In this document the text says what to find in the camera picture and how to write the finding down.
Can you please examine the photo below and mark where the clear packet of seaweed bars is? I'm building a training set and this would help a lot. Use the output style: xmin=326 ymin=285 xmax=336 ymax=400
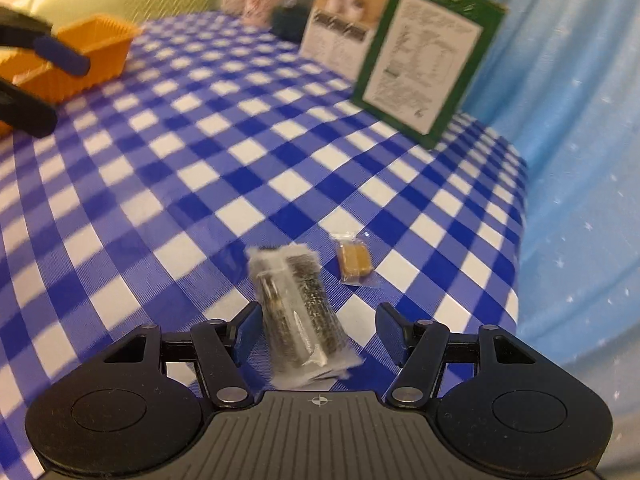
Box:
xmin=247 ymin=243 xmax=364 ymax=391

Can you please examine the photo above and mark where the brown candy in clear wrapper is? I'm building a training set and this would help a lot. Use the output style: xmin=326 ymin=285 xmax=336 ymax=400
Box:
xmin=332 ymin=231 xmax=382 ymax=287

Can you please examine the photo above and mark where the orange plastic basket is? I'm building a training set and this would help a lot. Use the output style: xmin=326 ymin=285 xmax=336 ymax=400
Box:
xmin=0 ymin=13 xmax=144 ymax=136

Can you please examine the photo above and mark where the green striped pillow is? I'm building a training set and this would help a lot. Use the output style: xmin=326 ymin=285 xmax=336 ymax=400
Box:
xmin=124 ymin=0 xmax=222 ymax=24

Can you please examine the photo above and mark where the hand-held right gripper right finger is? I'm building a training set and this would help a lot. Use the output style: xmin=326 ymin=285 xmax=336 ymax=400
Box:
xmin=376 ymin=302 xmax=538 ymax=407

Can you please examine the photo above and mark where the blue white checkered tablecloth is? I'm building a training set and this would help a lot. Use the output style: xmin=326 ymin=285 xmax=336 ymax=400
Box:
xmin=0 ymin=10 xmax=531 ymax=467

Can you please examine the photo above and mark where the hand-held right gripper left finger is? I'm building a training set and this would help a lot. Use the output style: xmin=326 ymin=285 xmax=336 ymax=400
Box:
xmin=102 ymin=301 xmax=262 ymax=407

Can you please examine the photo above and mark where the green carton box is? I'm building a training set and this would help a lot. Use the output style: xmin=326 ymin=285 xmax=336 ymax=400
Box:
xmin=352 ymin=0 xmax=507 ymax=150

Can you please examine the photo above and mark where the blue star curtain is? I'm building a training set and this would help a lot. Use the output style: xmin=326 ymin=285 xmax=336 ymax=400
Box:
xmin=320 ymin=0 xmax=640 ymax=413

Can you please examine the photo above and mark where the white product box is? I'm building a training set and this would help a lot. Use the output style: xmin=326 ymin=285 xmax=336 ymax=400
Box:
xmin=299 ymin=0 xmax=397 ymax=84

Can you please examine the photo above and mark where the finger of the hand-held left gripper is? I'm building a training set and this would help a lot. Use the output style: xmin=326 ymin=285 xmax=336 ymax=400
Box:
xmin=0 ymin=6 xmax=92 ymax=77
xmin=0 ymin=79 xmax=59 ymax=139

